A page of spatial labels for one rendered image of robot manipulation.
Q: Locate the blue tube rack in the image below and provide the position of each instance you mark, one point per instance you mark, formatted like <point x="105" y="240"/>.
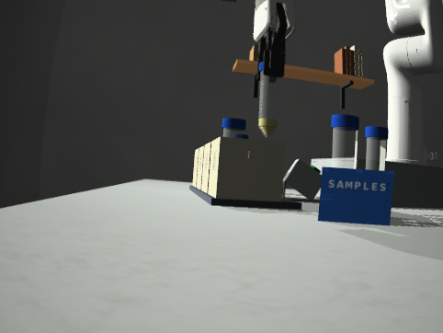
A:
<point x="356" y="196"/>

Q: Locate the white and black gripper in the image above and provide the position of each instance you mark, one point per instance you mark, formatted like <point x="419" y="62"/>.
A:
<point x="278" y="12"/>

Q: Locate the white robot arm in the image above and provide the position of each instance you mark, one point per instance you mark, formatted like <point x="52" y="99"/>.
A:
<point x="404" y="59"/>

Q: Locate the beige bucket adapter with holes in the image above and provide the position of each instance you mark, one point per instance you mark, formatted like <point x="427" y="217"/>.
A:
<point x="245" y="169"/>

